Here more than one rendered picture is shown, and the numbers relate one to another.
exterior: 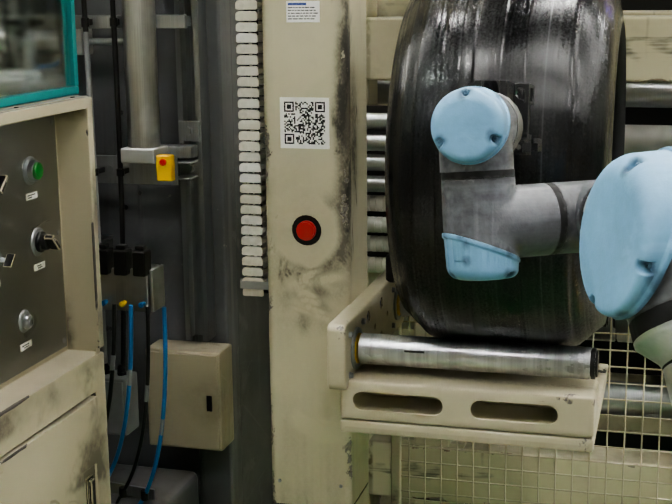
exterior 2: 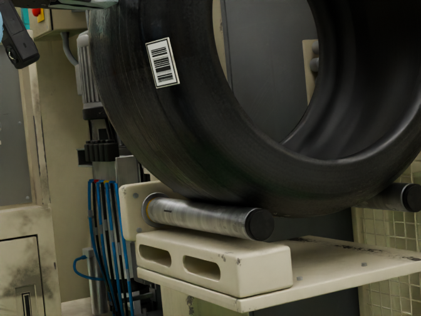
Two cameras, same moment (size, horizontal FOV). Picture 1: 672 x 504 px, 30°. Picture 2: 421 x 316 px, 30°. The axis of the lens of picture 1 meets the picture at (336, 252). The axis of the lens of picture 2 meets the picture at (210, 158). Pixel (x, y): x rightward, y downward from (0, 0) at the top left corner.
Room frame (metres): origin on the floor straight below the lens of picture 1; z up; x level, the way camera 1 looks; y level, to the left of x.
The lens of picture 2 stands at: (0.89, -1.09, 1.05)
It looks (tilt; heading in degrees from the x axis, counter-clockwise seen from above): 3 degrees down; 47
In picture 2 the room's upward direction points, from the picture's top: 5 degrees counter-clockwise
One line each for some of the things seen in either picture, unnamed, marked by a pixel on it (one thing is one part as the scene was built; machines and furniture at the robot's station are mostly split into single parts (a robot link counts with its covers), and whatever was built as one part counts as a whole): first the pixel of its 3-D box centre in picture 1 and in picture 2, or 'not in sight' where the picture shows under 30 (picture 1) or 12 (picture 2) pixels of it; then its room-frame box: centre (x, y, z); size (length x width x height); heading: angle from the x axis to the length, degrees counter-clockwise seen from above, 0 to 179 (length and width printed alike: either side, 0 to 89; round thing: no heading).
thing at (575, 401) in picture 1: (468, 398); (205, 257); (1.71, -0.19, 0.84); 0.36 x 0.09 x 0.06; 75
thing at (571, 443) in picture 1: (483, 394); (281, 265); (1.85, -0.22, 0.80); 0.37 x 0.36 x 0.02; 165
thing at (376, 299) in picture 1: (370, 322); (223, 199); (1.90, -0.05, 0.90); 0.40 x 0.03 x 0.10; 165
